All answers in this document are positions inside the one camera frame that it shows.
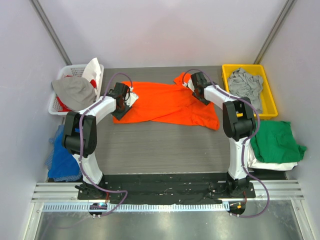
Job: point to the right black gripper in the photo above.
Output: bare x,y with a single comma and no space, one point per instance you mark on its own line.
202,98

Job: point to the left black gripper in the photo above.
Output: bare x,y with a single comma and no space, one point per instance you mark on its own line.
122,110

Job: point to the orange t shirt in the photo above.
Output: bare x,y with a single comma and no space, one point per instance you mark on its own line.
170,103

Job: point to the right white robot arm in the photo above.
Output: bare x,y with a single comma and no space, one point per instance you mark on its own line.
238,122

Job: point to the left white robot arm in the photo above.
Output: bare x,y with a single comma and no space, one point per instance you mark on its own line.
80,134

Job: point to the white cloth in basket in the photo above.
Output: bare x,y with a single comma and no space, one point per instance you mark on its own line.
93,71

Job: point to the grey shirt in yellow bin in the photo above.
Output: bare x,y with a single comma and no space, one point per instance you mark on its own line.
243,84

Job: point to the beige grey shirt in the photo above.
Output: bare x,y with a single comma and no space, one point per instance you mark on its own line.
77,93

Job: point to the white plastic basket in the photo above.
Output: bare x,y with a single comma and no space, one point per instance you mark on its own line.
72,70

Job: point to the red cloth in basket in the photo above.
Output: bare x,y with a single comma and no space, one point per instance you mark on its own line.
63,106

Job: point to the yellow plastic bin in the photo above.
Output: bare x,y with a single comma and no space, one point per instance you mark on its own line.
269,109

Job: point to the blue white checkered cloth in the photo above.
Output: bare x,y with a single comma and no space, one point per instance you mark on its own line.
51,160

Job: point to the white folded t shirt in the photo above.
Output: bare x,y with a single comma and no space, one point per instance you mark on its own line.
254,163

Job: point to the green folded t shirt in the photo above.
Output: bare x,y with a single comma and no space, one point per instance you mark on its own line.
274,143

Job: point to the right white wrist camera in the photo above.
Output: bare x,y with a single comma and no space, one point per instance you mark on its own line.
189,84

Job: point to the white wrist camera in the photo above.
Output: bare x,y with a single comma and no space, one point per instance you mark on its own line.
189,84
130,97

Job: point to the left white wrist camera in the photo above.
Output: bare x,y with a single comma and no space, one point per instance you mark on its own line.
130,97

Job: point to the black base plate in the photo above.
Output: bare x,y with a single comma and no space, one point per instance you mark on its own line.
166,189

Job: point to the left corner metal post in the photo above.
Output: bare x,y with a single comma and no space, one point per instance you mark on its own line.
50,30

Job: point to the corner metal post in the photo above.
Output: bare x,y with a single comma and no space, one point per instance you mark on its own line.
284,13
50,30

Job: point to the slotted cable duct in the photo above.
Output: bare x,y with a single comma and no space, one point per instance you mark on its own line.
124,208

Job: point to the right corner metal post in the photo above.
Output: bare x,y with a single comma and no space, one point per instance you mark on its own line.
284,13

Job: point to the aluminium rail frame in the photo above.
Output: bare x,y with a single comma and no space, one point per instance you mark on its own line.
277,212

